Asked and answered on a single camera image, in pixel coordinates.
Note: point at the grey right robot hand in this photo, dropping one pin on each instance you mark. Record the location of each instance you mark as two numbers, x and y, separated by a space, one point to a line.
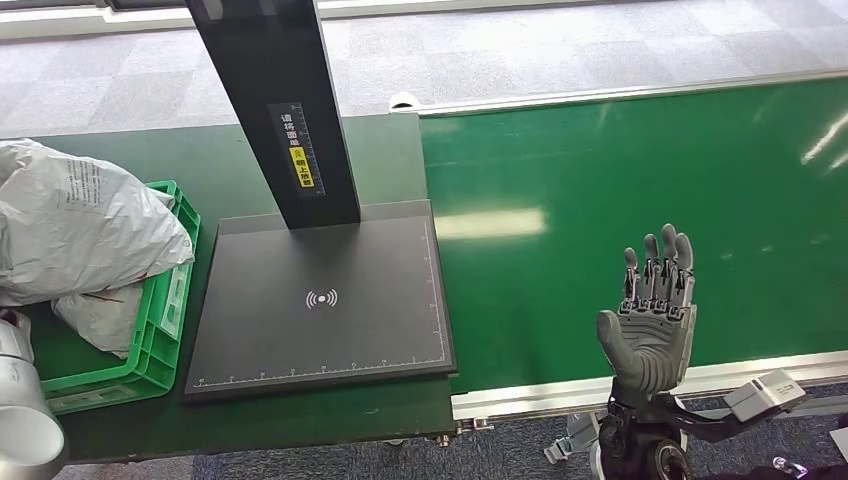
652 344

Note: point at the grey package with black print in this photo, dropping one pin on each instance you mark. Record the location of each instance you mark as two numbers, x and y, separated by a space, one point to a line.
79 225

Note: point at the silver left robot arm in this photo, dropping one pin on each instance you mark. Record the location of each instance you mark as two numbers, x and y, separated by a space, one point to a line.
20 397

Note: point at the black weighing scale platform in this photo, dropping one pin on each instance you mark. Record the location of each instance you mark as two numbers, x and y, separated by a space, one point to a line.
318 331

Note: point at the green plastic basket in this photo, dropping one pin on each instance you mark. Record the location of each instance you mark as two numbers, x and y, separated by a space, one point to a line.
159 344

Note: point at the crumpled grey package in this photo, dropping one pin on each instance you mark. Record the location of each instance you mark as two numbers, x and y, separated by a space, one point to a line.
99 318

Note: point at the green conveyor belt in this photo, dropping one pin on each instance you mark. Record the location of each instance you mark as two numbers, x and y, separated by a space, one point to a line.
596 185

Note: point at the small shiny metal object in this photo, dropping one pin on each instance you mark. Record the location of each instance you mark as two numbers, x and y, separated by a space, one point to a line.
790 468

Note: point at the white flat object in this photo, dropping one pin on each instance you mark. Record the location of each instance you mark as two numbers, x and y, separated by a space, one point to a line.
841 445

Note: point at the white roller end cap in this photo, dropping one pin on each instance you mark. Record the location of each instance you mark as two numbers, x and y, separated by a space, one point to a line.
403 100

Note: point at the black ruler label yellow sticker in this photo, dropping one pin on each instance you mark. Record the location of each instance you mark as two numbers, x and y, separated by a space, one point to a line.
298 152

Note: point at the black scale column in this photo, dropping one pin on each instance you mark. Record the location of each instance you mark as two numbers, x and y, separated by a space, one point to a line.
272 66

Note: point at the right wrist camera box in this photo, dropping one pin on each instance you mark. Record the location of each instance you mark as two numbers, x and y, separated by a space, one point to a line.
765 396

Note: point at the wide aluminium conveyor rail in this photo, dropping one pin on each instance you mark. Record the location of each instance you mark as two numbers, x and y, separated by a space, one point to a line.
530 394

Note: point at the thin aluminium conveyor rail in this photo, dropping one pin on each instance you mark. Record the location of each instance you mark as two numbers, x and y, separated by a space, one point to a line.
596 93

